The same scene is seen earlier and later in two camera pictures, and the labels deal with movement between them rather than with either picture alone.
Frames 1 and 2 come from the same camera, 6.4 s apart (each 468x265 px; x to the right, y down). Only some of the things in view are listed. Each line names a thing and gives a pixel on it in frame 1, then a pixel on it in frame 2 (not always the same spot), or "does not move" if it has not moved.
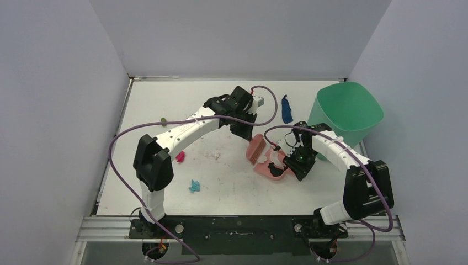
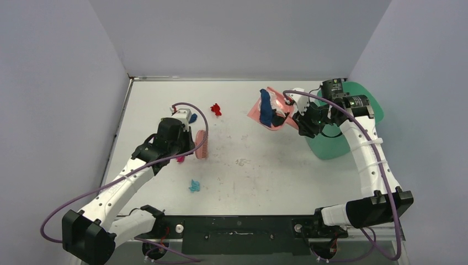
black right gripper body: [292, 163] to [301, 119]
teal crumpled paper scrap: [195, 186] does not move
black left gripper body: [244, 119] to [186, 135]
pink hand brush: [256, 147] to [202, 152]
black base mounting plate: [238, 235] does not move
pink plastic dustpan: [262, 168] to [254, 113]
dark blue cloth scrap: [287, 117] to [266, 114]
